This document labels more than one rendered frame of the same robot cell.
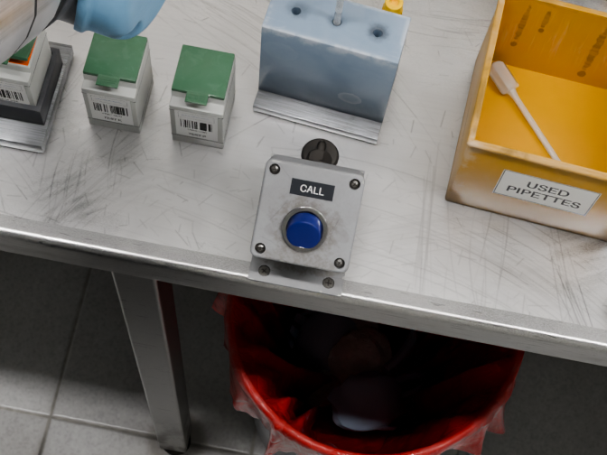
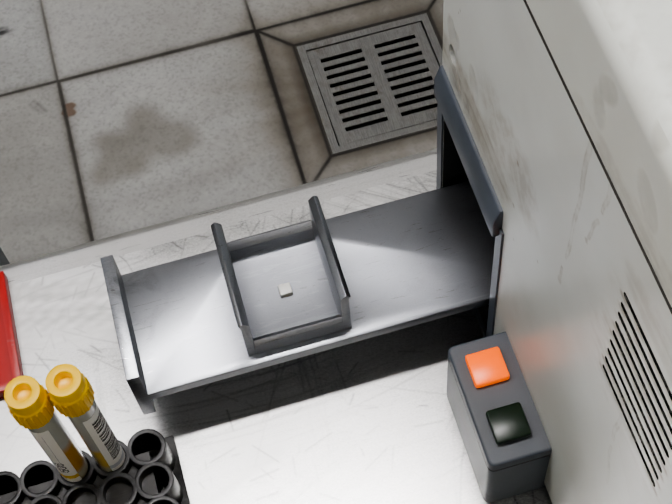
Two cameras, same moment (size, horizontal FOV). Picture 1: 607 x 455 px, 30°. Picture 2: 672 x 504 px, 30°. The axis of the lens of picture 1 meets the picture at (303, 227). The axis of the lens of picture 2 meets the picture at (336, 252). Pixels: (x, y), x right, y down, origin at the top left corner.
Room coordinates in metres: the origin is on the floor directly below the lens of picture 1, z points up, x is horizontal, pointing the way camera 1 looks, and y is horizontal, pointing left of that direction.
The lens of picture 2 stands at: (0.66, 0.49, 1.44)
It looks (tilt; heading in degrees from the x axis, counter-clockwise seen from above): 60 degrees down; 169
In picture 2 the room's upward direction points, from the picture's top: 7 degrees counter-clockwise
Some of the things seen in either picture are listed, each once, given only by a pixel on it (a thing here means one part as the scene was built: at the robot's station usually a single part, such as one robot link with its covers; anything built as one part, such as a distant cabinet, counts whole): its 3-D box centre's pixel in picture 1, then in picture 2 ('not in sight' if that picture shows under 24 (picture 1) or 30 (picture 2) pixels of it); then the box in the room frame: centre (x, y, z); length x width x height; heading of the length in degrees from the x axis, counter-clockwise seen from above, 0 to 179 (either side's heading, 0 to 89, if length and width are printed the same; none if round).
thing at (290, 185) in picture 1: (312, 189); not in sight; (0.34, 0.00, 0.92); 0.13 x 0.07 x 0.08; 178
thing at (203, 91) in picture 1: (202, 97); not in sight; (0.40, 0.09, 0.91); 0.05 x 0.04 x 0.07; 178
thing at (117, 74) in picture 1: (117, 80); not in sight; (0.41, 0.15, 0.91); 0.05 x 0.04 x 0.07; 178
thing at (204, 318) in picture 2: not in sight; (330, 272); (0.38, 0.54, 0.92); 0.21 x 0.07 x 0.05; 88
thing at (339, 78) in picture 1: (331, 58); not in sight; (0.45, 0.00, 0.92); 0.10 x 0.07 x 0.10; 83
